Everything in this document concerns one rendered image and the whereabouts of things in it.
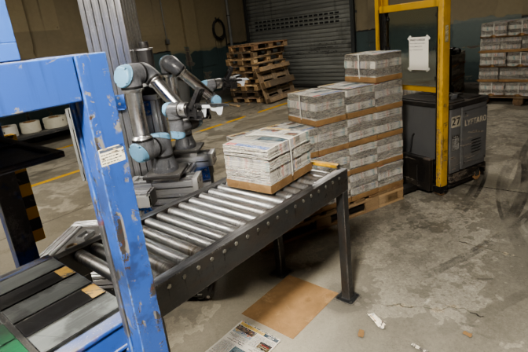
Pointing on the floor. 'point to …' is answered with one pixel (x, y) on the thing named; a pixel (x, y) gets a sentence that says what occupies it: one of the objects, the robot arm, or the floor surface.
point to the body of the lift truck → (467, 141)
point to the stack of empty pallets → (249, 61)
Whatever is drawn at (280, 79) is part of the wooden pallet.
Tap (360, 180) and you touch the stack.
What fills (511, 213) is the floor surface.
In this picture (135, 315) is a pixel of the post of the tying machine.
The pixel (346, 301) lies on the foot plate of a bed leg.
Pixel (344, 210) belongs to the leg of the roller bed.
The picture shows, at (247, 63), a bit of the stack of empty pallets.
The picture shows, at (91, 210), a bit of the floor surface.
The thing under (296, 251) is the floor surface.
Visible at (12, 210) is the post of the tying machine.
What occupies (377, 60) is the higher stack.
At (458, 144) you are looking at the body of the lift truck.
